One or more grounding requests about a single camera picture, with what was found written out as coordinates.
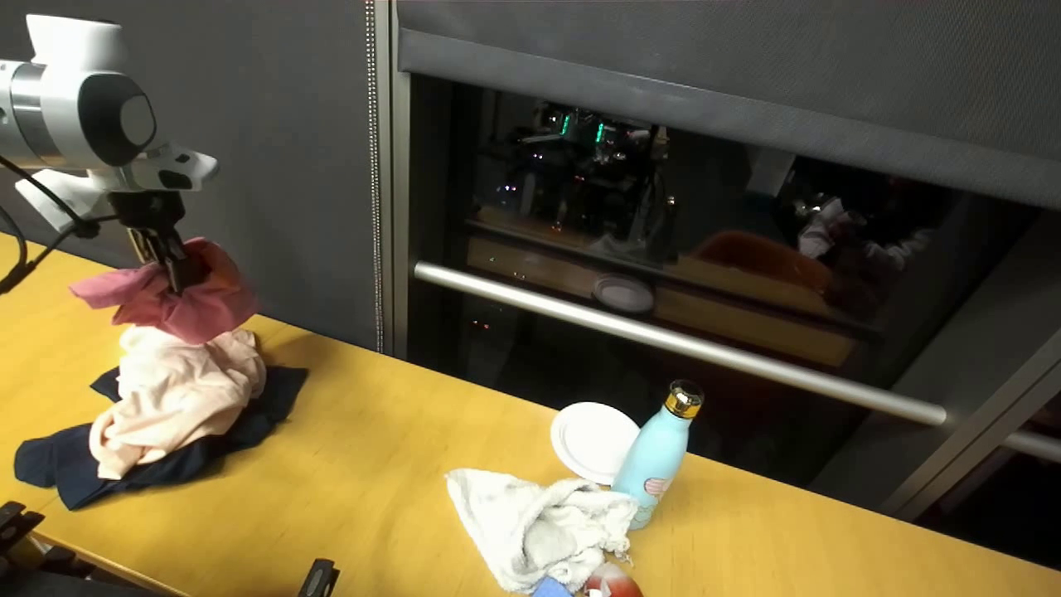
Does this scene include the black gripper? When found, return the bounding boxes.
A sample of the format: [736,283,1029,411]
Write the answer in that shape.
[110,190,204,299]

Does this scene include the pink cloth orange print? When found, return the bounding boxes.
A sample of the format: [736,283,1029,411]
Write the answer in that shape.
[69,236,257,347]

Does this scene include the navy blue cloth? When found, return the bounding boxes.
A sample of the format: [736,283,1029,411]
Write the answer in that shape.
[10,362,311,514]

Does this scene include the white patterned cloth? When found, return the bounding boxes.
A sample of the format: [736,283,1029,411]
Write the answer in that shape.
[444,465,643,597]

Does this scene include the white round plate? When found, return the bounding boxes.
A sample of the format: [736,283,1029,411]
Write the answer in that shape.
[548,397,646,486]

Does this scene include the metal handrail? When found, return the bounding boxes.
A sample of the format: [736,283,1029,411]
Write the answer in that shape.
[411,257,953,432]

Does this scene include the light blue water bottle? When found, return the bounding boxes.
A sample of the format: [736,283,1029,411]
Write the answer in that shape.
[610,378,710,533]

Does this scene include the red apple with tag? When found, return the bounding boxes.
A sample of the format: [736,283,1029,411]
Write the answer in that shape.
[575,559,646,597]

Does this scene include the grey window blind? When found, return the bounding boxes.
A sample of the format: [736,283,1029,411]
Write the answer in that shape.
[395,0,1061,216]

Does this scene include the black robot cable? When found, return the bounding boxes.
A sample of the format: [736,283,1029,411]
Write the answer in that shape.
[0,153,107,299]

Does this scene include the metal window frame post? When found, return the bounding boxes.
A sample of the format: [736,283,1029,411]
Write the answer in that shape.
[360,0,413,358]

